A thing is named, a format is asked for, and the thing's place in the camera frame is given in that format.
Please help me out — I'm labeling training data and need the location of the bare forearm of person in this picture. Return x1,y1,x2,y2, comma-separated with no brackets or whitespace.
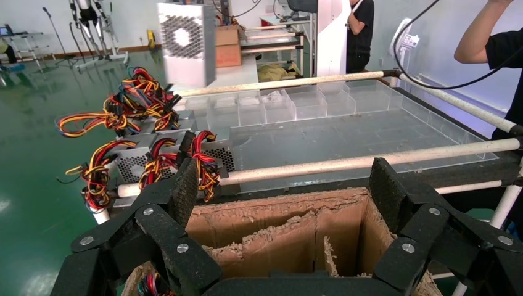
347,2,366,36
453,0,514,65

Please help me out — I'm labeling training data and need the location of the white cabinet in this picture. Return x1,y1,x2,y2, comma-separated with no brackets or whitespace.
316,0,353,78

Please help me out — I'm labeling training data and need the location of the black rack shelf board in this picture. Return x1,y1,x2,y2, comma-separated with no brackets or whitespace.
81,151,523,213

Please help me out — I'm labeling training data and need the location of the black microphone stand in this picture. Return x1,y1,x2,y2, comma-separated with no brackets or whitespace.
42,6,80,68

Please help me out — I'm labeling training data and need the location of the power supply with coloured wires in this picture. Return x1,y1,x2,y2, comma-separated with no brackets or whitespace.
157,2,218,89

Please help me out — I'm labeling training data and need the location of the clear acrylic divider tray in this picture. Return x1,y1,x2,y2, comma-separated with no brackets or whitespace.
184,78,500,194

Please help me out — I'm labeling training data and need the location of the white rack leg pipe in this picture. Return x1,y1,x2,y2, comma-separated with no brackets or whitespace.
451,184,523,296
86,202,112,226

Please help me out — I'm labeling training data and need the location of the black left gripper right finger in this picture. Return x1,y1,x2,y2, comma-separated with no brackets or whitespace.
369,157,523,296

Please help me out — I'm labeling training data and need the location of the yellow cloth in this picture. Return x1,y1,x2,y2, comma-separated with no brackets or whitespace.
257,62,302,83

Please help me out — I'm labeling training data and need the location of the humanoid robot on stand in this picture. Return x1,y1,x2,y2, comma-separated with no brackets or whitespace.
68,0,130,70

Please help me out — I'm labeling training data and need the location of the person in black shirt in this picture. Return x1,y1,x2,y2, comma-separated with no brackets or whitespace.
346,0,376,75
485,27,523,142

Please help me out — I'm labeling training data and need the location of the white wall device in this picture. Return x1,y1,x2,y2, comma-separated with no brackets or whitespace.
393,17,422,62

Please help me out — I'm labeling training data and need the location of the white background table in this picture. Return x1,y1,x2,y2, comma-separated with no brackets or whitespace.
206,55,260,89

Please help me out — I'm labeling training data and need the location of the dark monitor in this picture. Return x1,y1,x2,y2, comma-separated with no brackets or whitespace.
286,0,319,14

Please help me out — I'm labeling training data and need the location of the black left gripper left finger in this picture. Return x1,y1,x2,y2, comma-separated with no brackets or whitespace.
70,157,222,296

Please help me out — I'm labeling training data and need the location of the pipe frame work table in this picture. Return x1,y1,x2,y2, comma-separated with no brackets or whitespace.
240,22,316,78

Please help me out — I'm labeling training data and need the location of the long white rack rail pipe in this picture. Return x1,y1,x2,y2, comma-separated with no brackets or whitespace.
116,138,523,198

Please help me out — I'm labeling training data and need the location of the brown cardboard carton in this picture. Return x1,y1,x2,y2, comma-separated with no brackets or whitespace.
215,25,242,68

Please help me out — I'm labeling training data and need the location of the brown cardboard divider box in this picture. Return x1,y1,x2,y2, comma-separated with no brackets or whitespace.
122,187,444,296

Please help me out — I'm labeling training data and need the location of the black hanging cable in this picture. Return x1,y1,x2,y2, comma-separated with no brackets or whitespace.
392,0,523,91

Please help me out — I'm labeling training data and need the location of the white lower rack pipe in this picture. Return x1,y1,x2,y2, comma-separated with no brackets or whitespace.
434,179,504,195

